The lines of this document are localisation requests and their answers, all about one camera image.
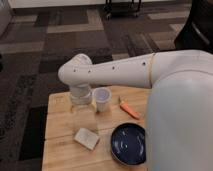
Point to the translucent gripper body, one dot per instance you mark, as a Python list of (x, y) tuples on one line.
[(85, 102)]

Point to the orange pepper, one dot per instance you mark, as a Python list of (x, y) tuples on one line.
[(128, 109)]

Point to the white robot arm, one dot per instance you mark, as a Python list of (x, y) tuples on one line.
[(179, 123)]

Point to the white plastic cup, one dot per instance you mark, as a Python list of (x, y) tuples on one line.
[(102, 96)]

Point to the white sponge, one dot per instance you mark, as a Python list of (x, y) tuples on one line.
[(87, 138)]

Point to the dark blue bowl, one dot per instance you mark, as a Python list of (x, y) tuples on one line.
[(128, 144)]

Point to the black rolling cart base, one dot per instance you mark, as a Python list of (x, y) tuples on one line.
[(122, 8)]

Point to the black office chair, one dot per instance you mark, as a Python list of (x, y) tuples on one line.
[(197, 33)]

